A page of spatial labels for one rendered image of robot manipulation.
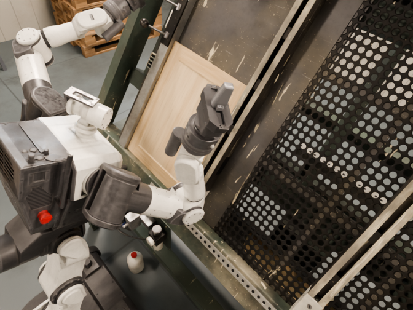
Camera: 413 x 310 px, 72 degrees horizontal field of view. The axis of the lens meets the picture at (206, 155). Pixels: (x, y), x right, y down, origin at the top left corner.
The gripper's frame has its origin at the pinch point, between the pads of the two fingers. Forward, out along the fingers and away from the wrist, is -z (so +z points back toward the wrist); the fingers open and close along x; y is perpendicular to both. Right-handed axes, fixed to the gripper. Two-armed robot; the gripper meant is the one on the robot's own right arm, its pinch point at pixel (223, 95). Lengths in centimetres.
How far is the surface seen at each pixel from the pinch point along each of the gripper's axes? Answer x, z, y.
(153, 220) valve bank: 4, 91, 3
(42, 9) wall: 335, 224, -95
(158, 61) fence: 61, 46, 0
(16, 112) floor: 160, 220, -96
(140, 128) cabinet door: 44, 73, -4
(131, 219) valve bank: 5, 91, -7
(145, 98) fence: 52, 60, -4
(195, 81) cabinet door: 46, 40, 13
